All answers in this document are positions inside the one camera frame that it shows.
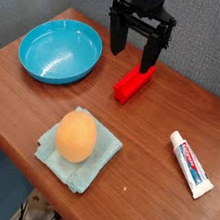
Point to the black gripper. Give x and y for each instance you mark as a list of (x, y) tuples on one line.
[(147, 17)]

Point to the yellow ball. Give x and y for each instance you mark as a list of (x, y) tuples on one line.
[(75, 136)]

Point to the blue plate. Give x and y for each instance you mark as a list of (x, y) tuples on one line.
[(60, 51)]

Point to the red plastic block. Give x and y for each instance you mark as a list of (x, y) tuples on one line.
[(131, 82)]

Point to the light blue folded cloth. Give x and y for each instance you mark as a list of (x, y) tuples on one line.
[(78, 176)]

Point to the white toothpaste tube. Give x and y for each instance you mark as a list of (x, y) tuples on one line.
[(194, 173)]

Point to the grey table leg frame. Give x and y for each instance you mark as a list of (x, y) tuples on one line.
[(36, 207)]

